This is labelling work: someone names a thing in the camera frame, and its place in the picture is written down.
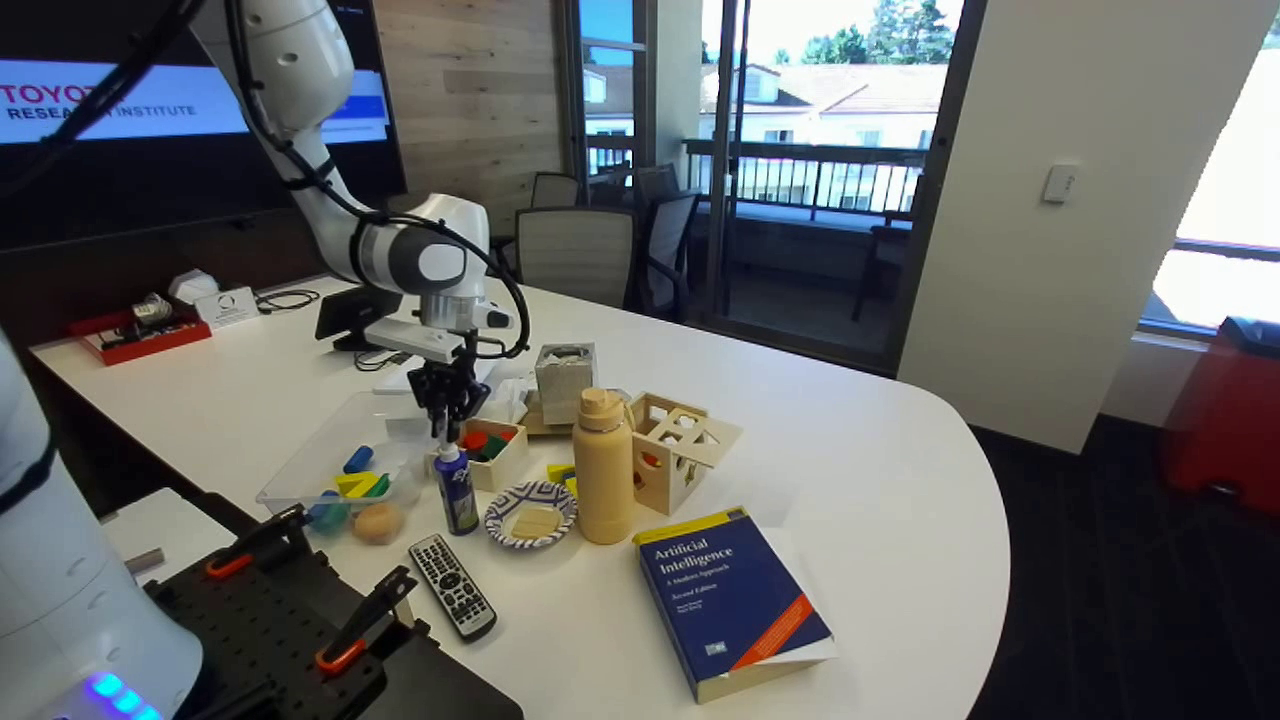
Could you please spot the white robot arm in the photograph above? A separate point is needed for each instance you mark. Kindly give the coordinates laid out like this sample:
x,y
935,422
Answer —
x,y
301,53

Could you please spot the red cylinder block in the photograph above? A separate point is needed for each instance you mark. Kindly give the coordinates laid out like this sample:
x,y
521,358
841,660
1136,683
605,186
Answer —
x,y
468,440

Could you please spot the small cardboard box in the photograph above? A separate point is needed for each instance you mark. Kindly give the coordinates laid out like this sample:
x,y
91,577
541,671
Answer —
x,y
563,387

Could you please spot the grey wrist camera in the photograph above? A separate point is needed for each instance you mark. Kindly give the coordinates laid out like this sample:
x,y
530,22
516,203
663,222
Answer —
x,y
404,336

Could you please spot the blue patterned paper plate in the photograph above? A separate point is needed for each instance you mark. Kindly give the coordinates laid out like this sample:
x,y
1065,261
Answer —
x,y
500,529

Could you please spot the tan bottle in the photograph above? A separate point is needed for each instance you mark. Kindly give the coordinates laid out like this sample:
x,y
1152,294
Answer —
x,y
605,483

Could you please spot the black perforated platform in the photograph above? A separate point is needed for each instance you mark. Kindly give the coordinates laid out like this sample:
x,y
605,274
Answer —
x,y
266,642

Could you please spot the yellow triangular block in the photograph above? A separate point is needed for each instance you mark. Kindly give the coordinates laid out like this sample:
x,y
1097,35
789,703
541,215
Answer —
x,y
558,471

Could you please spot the crumpled white paper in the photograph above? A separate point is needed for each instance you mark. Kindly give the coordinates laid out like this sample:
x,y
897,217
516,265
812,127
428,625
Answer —
x,y
505,403

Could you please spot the blue white glue bottle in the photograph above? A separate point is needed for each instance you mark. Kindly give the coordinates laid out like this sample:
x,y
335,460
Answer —
x,y
463,498

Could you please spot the red cabinet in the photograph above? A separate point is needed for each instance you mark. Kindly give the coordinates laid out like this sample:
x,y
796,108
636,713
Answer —
x,y
1224,415

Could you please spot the orange ball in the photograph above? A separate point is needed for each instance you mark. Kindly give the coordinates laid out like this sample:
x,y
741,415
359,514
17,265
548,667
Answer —
x,y
376,520

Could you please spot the balcony railing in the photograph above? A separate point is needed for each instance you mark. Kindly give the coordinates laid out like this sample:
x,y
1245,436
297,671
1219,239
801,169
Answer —
x,y
801,166

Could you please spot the grey office chair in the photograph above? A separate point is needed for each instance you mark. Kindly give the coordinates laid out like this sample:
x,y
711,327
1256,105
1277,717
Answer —
x,y
573,253
558,188

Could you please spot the black orange clamp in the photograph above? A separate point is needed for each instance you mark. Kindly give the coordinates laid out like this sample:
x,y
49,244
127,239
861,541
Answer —
x,y
367,623
263,541

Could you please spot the grey black remote control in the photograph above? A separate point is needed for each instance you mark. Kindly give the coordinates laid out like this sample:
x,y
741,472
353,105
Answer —
x,y
455,586

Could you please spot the green cylinder block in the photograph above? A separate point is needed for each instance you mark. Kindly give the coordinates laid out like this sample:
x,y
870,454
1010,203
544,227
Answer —
x,y
343,508

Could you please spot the grey device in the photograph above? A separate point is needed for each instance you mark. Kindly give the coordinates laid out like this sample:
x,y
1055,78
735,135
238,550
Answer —
x,y
151,310

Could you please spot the small wooden tray box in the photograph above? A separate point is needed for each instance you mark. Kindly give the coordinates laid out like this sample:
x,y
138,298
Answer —
x,y
505,466

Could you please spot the clear plastic bin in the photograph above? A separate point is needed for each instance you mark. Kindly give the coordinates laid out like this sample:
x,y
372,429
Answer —
x,y
312,466

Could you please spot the wooden shape sorter box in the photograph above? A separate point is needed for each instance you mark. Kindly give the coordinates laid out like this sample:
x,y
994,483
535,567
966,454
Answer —
x,y
663,483

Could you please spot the red tray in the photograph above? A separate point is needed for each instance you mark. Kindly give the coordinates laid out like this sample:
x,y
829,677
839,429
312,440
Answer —
x,y
146,344

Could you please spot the black device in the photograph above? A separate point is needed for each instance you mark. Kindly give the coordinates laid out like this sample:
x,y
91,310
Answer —
x,y
350,315

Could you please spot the blue cylinder block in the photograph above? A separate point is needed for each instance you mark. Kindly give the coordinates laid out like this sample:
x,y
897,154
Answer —
x,y
359,457
319,517

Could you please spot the blue hardcover book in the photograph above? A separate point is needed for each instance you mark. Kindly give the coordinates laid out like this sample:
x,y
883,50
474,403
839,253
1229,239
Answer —
x,y
727,600

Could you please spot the white light switch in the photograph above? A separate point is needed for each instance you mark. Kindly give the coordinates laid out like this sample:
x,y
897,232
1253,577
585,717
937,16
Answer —
x,y
1062,183

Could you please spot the square flat wooden block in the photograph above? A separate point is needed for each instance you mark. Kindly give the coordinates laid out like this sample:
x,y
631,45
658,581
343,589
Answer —
x,y
535,520

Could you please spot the wall display screen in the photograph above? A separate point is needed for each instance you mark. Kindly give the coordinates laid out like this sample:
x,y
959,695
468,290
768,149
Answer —
x,y
172,105

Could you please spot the white device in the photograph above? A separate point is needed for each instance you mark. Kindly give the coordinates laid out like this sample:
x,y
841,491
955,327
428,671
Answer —
x,y
215,302

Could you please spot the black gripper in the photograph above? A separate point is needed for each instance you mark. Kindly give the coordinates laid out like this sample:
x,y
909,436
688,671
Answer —
x,y
446,371

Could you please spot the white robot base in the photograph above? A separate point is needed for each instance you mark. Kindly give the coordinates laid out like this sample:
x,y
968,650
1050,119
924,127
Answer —
x,y
66,600

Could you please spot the black office chair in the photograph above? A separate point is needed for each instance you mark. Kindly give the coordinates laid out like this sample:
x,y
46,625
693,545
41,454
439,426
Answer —
x,y
665,253

